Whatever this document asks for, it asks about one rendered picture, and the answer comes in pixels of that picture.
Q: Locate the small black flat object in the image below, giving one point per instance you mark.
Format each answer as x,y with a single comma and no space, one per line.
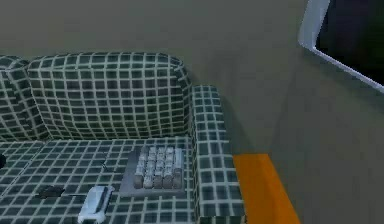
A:
50,192

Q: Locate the green white checked sofa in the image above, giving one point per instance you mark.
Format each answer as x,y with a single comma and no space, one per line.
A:
106,96

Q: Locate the white framed window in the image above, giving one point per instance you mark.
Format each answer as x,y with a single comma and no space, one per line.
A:
311,23

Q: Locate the grey remote control with buttons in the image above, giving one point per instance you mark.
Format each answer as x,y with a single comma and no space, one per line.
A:
156,168

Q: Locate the black round object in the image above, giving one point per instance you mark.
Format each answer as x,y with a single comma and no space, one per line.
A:
1,161

